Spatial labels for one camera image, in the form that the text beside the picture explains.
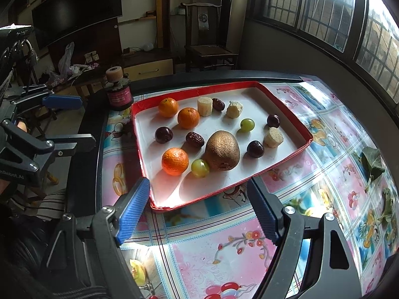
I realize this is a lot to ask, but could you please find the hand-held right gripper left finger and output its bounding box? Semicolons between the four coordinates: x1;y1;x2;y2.
39;177;151;299

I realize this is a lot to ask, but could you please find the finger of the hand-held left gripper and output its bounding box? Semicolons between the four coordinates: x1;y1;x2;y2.
1;120;97;170
11;84;84;110

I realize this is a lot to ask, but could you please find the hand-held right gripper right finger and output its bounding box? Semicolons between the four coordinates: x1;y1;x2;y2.
246;179;364;299

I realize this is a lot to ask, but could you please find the dark chestnut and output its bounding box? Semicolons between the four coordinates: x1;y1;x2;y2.
246;140;264;158

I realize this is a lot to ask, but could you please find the mandarin orange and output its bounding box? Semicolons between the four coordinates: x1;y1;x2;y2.
158;97;179;118
161;147;190;176
177;107;200;129

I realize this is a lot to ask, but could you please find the brown kiwi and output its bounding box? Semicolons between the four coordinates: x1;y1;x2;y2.
205;130;240;171

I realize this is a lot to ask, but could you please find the round sugarcane piece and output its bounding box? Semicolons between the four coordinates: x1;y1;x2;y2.
198;97;213;117
263;128;284;148

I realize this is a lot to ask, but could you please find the split sugarcane piece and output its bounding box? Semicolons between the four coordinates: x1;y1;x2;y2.
226;100;244;119

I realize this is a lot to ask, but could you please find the red cardboard tray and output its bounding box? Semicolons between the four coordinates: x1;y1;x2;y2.
131;81;314;214

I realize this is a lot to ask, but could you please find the clear plastic bag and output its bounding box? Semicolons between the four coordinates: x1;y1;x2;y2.
58;41;75;75

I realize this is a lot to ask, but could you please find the striped cloth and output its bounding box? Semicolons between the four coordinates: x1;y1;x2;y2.
37;188;67;222

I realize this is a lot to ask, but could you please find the printed plastic tablecloth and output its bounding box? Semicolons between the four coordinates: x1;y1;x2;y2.
100;79;399;299

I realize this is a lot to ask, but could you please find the yellow drawer cabinet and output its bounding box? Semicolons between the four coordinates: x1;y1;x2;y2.
123;57;174;82

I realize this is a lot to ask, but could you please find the black flat television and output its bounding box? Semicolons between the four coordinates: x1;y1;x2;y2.
31;0;123;50

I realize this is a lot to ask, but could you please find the large green leaf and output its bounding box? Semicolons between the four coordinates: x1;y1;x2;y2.
360;146;386;193

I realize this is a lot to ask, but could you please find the green leafy sprig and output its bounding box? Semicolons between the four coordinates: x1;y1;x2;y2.
377;187;396;225

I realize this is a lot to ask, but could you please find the dark wooden chair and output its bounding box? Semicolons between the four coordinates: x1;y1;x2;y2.
182;1;240;73

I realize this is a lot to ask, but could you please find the barred window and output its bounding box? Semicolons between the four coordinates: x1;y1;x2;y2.
248;0;399;102

